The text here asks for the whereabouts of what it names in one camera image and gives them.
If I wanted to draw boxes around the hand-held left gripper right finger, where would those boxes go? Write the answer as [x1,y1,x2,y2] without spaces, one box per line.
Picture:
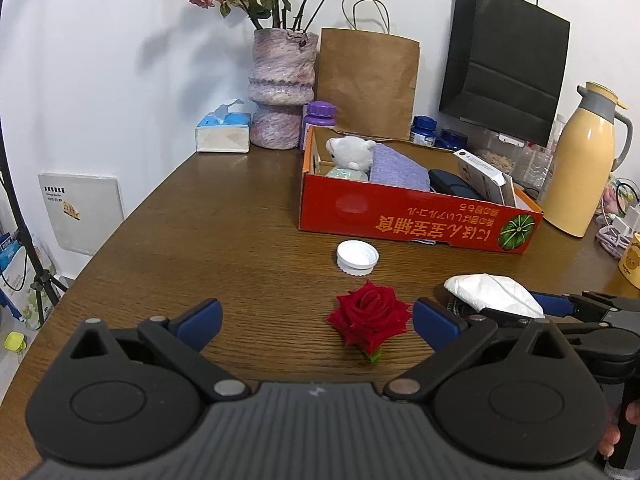
[382,297,576,403]

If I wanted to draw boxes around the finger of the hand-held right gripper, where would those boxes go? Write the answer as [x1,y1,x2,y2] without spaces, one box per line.
[444,285,609,340]
[530,290,640,318]

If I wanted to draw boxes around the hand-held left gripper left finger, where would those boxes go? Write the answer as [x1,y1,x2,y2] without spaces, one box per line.
[67,297,251,403]

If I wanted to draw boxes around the white tissue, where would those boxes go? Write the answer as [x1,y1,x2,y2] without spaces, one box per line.
[444,273,545,318]

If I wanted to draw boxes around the red rose flower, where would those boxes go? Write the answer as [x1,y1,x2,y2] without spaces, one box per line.
[326,281,413,365]

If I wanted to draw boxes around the orange cardboard box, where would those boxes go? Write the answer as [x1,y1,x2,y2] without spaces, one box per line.
[298,125,545,256]

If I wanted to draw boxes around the iridescent plastic wrap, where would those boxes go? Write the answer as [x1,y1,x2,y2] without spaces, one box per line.
[325,166,371,182]

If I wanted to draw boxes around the person's right hand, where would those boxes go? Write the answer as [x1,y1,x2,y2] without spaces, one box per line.
[597,401,640,461]

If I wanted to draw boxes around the yellow mug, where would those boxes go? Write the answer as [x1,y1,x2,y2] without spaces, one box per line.
[618,232,640,289]

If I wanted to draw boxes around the white jar lid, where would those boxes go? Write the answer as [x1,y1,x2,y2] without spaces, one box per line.
[336,241,379,277]

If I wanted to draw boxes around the white charger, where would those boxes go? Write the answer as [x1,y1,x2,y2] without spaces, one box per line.
[612,205,640,236]

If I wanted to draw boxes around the yellow thermos jug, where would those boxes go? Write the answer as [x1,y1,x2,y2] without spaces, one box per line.
[539,81,635,238]

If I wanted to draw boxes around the black glasses case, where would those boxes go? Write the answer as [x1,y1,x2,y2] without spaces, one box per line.
[428,168,481,198]

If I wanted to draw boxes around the white carton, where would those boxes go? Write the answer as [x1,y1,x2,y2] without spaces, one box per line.
[452,149,517,207]

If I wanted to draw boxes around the clear plastic bottle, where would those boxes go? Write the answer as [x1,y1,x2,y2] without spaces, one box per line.
[520,114,568,196]

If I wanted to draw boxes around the clear container of seeds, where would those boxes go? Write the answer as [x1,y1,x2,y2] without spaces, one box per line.
[472,129,526,176]

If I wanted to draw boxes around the purple cloth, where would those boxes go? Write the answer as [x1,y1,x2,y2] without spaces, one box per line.
[369,142,432,193]

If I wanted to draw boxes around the black tripod stand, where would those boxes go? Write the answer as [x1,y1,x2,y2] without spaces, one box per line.
[0,0,68,321]

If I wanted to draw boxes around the blue jar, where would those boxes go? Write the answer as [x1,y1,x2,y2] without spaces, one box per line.
[435,129,469,151]

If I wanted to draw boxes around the blue tissue box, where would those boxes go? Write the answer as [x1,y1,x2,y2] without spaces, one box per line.
[195,99,252,153]

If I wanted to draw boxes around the white plush toy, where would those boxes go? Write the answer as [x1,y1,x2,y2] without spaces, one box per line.
[326,135,377,173]

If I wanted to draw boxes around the blue and white packets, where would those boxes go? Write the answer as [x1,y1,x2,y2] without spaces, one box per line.
[0,232,56,331]

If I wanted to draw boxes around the blue capped bottle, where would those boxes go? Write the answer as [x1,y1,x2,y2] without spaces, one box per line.
[410,115,437,147]

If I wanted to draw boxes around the purple capped bottle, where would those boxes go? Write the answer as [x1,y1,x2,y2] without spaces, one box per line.
[300,101,337,152]

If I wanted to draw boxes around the purple mottled vase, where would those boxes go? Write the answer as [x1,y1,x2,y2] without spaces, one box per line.
[248,28,319,151]

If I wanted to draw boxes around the black paper bag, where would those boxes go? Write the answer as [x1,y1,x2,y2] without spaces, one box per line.
[438,0,572,146]

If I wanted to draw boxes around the brown paper bag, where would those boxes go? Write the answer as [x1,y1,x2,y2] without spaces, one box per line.
[315,0,421,142]

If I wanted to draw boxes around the purple cable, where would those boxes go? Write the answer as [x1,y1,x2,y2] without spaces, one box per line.
[597,225,631,258]

